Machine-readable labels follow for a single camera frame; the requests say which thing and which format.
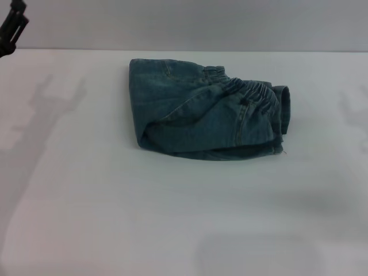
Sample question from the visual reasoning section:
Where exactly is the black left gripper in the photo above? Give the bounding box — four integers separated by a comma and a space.
0, 0, 30, 59

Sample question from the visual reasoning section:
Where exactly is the blue denim shorts basketball print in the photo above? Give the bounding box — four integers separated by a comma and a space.
128, 57, 292, 162

